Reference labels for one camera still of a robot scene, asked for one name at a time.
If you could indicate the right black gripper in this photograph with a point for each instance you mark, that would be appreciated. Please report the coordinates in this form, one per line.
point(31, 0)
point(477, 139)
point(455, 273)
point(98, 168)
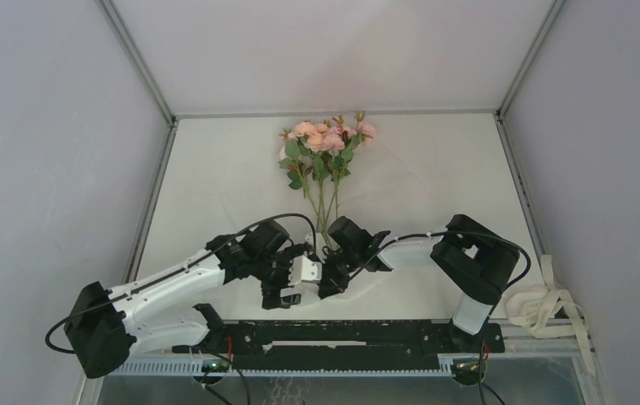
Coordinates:
point(331, 281)

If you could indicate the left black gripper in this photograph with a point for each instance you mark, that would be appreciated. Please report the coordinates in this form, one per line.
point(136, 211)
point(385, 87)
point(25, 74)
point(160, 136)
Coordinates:
point(271, 293)

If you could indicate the pink fake flower stem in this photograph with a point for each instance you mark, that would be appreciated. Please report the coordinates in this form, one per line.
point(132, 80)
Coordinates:
point(303, 157)
point(345, 139)
point(325, 150)

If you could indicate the translucent white wrapping paper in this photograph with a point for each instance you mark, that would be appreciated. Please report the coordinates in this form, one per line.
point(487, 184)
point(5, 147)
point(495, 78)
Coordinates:
point(241, 182)

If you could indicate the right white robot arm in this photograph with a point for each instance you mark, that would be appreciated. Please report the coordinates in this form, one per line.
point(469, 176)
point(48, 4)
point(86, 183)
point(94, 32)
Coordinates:
point(479, 262)

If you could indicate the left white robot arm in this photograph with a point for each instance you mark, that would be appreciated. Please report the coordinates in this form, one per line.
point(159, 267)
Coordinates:
point(106, 326)

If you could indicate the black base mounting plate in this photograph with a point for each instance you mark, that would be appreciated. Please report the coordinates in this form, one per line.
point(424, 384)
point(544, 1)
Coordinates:
point(324, 346)

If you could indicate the left controller board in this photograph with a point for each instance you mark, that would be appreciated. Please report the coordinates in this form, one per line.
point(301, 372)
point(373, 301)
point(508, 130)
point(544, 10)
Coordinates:
point(215, 366)

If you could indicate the controller board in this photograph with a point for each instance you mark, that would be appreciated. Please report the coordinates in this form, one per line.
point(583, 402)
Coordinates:
point(462, 368)
point(215, 366)

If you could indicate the right controller board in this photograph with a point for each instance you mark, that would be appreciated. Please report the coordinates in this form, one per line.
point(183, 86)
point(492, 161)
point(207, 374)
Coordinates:
point(462, 368)

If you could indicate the cream printed ribbon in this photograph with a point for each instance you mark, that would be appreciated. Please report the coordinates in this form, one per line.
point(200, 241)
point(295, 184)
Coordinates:
point(533, 307)

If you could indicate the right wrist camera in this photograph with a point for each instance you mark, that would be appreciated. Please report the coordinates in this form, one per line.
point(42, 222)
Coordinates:
point(352, 239)

